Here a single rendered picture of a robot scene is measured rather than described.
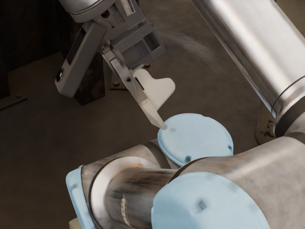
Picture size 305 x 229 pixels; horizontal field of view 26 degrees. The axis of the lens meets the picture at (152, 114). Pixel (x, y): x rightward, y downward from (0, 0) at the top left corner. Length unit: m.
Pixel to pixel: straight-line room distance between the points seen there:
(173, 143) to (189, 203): 0.43
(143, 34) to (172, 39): 1.17
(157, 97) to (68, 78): 0.13
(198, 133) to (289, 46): 0.35
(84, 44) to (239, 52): 0.28
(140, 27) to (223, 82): 1.05
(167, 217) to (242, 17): 0.24
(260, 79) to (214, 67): 1.31
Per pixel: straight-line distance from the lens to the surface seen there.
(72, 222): 1.25
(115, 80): 1.94
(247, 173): 0.57
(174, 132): 1.00
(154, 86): 0.94
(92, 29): 0.92
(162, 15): 2.20
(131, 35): 0.93
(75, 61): 0.93
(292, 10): 1.48
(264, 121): 1.72
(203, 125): 1.02
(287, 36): 0.70
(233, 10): 0.73
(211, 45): 2.08
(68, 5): 0.91
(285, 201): 0.57
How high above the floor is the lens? 1.31
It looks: 45 degrees down
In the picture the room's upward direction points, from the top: straight up
